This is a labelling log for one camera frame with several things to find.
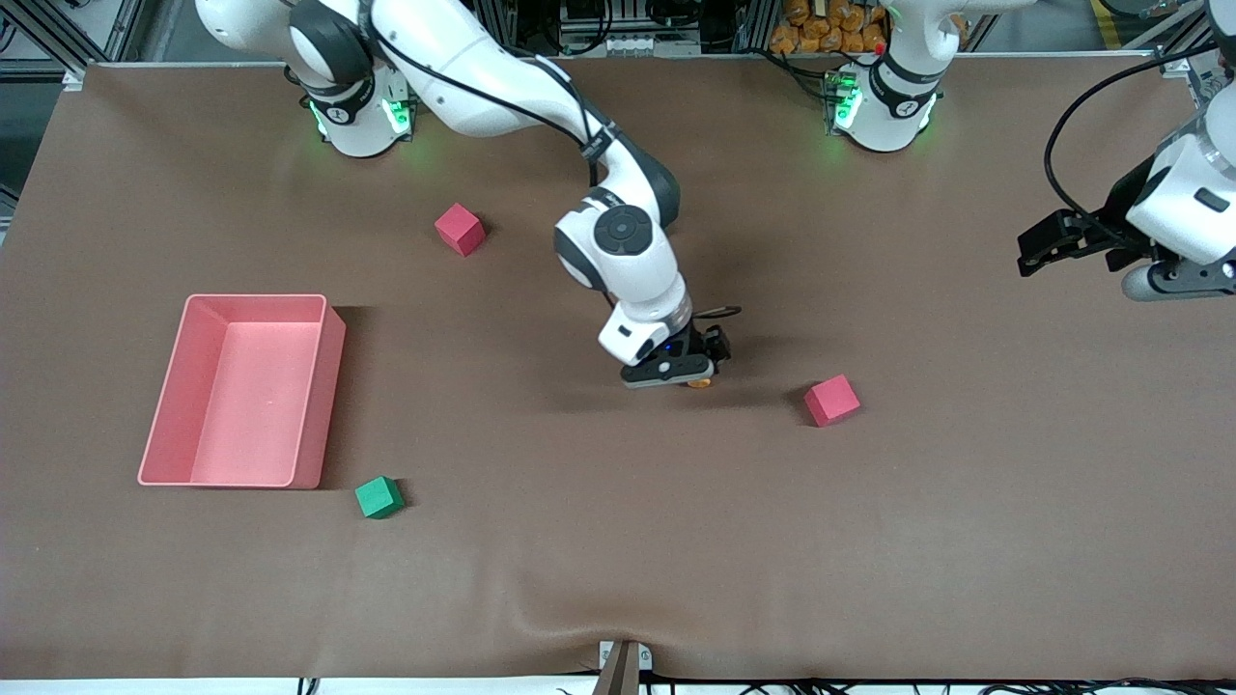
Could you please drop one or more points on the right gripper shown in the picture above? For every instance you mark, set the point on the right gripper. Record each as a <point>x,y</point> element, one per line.
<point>702,343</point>

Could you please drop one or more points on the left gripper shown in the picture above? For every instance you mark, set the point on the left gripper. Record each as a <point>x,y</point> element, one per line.
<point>1118,216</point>

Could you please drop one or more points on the slim stand pole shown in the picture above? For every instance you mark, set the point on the slim stand pole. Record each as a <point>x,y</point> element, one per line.
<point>620,676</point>

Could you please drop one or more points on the orange packets pile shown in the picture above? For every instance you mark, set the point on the orange packets pile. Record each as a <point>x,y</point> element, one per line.
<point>821,34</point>

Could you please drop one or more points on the pink foam cube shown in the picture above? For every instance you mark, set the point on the pink foam cube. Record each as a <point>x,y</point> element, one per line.
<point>830,401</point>
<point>459,230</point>

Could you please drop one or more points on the pink plastic tray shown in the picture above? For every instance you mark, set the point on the pink plastic tray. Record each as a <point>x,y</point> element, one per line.
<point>241,434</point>

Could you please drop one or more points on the metal table edge bracket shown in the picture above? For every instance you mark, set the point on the metal table edge bracket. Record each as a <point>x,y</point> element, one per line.
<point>645,658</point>

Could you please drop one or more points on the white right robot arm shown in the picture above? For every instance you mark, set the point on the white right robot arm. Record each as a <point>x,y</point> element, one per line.
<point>454,48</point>

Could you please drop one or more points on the brown table cover sheet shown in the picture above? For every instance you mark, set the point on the brown table cover sheet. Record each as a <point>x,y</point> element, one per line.
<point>618,531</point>

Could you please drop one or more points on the white terminal block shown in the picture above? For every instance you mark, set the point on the white terminal block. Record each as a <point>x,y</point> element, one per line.
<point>632,43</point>

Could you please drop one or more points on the green foam cube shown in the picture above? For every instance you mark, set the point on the green foam cube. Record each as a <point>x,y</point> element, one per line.
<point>378,498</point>

